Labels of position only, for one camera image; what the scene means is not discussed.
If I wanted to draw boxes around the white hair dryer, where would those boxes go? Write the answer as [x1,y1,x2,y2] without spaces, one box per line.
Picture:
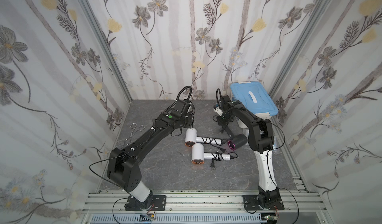
[185,128,223,147]
[191,143,233,164]

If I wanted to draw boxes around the dark grey pink hair dryer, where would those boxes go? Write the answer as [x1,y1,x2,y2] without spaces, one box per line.
[223,126,248,150]

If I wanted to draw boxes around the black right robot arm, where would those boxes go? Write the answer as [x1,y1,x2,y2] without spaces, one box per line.
[214,89,285,210]

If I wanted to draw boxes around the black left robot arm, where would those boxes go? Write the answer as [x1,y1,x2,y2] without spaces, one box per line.
[106,99,195,210]

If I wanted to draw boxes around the metal tongs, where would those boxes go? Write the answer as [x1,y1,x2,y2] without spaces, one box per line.
[116,123,145,148]

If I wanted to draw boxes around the blue lid storage box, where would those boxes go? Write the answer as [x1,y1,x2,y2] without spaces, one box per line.
[230,81,278,120]

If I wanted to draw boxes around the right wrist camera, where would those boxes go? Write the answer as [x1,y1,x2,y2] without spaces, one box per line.
[213,103,224,116]

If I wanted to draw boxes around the aluminium mounting rail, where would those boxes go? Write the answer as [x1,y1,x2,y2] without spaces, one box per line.
[81,190,334,224]

